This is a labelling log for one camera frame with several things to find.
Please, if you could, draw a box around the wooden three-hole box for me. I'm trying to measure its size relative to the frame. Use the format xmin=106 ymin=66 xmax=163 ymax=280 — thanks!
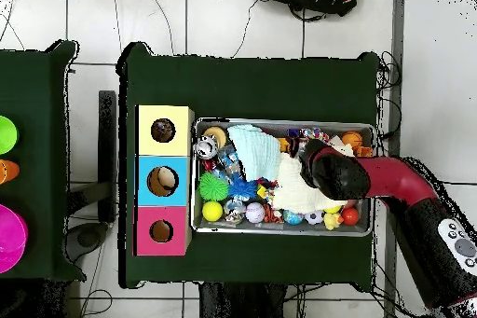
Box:
xmin=132 ymin=104 xmax=196 ymax=258

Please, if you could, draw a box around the silver mesh bin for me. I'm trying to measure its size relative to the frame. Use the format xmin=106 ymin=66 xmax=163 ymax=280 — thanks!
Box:
xmin=189 ymin=116 xmax=376 ymax=238

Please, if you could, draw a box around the mint green muslin cloth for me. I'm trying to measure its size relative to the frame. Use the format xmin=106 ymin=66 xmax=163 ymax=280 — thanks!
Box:
xmin=226 ymin=124 xmax=283 ymax=184

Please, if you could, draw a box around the blue spiky ball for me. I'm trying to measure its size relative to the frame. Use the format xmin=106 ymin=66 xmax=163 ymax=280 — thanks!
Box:
xmin=227 ymin=174 xmax=259 ymax=202

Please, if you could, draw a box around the crushed drink can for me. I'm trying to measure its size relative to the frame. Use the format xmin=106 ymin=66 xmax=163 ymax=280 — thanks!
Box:
xmin=194 ymin=133 xmax=220 ymax=160

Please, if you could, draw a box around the green spiky ball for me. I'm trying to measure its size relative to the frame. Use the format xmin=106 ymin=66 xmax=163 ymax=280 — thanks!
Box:
xmin=197 ymin=171 xmax=231 ymax=202

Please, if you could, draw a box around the white baseball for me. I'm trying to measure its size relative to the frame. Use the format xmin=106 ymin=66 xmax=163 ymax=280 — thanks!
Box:
xmin=244 ymin=201 xmax=267 ymax=225

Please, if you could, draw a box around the yellow ball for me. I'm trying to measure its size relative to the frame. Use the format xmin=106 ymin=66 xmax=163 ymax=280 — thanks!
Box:
xmin=201 ymin=200 xmax=225 ymax=223

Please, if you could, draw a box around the cream muslin cloth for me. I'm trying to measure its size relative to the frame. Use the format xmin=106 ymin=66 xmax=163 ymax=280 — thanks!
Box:
xmin=272 ymin=151 xmax=355 ymax=215

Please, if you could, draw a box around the dark green table cloth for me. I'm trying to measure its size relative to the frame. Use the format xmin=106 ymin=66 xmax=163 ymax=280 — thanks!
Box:
xmin=116 ymin=40 xmax=382 ymax=290

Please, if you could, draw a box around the yellow rubber duck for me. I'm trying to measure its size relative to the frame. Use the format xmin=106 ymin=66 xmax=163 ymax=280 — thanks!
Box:
xmin=321 ymin=211 xmax=345 ymax=232

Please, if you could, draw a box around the orange toy basketball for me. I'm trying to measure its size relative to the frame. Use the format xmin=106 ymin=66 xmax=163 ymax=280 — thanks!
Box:
xmin=341 ymin=131 xmax=364 ymax=148

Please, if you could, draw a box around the red-orange ball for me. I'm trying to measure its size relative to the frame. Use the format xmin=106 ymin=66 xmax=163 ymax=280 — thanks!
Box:
xmin=340 ymin=207 xmax=360 ymax=227

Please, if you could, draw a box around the green-clothed side table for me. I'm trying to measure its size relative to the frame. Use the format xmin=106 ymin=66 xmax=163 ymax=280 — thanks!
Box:
xmin=0 ymin=38 xmax=88 ymax=283

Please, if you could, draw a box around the orange plastic cup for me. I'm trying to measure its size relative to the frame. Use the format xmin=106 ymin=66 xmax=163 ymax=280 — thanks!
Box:
xmin=0 ymin=159 xmax=21 ymax=186

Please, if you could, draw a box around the magenta plastic bowl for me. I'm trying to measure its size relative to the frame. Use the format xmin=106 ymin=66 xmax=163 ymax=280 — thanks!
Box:
xmin=0 ymin=203 xmax=30 ymax=275

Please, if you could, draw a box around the black power cable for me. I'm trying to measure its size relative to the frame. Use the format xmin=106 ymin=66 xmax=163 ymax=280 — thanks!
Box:
xmin=375 ymin=157 xmax=477 ymax=187

